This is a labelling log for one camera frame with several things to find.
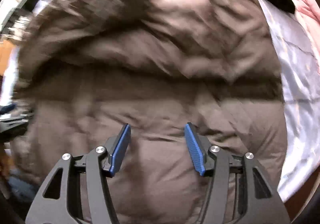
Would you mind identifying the brown puffer down jacket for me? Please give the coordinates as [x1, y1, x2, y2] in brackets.
[11, 0, 287, 223]

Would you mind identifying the light blue plaid bedsheet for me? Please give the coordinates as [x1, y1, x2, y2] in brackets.
[1, 0, 319, 202]

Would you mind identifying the wooden bedside desk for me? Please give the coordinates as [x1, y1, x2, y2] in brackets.
[0, 40, 15, 77]

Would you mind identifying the pink quilt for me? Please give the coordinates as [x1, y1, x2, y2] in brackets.
[295, 0, 319, 67]

